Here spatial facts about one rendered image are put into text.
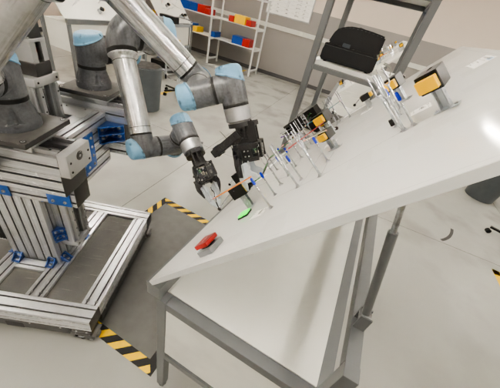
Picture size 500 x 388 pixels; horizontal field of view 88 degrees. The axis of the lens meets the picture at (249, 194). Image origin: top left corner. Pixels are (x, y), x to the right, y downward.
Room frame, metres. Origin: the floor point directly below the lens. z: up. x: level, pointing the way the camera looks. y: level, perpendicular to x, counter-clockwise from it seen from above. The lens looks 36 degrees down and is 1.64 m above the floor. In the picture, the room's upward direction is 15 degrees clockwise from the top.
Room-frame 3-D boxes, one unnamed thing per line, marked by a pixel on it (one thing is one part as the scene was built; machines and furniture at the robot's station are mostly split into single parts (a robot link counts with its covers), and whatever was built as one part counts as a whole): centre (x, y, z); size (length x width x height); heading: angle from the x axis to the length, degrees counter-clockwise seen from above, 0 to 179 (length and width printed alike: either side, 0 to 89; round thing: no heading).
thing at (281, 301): (0.92, -0.26, 0.60); 1.17 x 0.58 x 0.40; 162
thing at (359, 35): (1.76, -0.36, 1.56); 0.30 x 0.23 x 0.19; 74
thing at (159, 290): (1.02, 0.04, 0.83); 1.18 x 0.06 x 0.06; 162
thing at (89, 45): (1.21, 0.86, 1.33); 0.13 x 0.12 x 0.14; 137
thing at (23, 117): (0.71, 0.81, 1.21); 0.15 x 0.15 x 0.10
